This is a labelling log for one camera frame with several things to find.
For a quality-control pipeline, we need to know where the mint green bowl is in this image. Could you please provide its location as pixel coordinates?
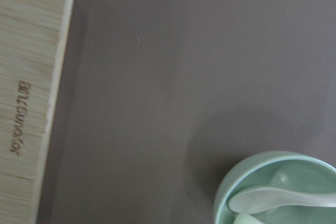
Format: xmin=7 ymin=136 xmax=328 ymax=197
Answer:
xmin=214 ymin=151 xmax=335 ymax=223

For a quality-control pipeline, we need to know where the white ceramic soup spoon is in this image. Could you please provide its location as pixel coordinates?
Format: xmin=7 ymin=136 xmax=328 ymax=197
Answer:
xmin=228 ymin=186 xmax=335 ymax=214

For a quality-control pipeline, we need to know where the wooden cutting board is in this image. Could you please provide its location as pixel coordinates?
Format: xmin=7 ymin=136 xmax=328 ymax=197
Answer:
xmin=1 ymin=0 xmax=74 ymax=223

